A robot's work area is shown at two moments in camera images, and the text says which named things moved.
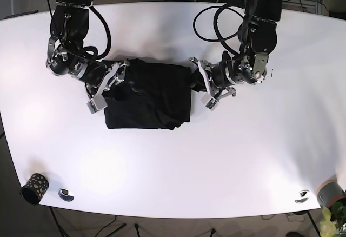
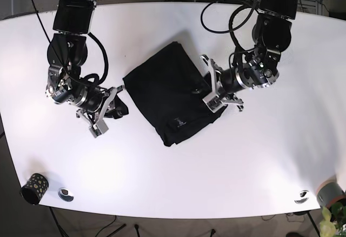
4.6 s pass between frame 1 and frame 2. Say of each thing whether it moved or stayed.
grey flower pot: stayed
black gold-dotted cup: stayed
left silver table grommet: stayed
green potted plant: stayed
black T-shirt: moved
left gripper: moved
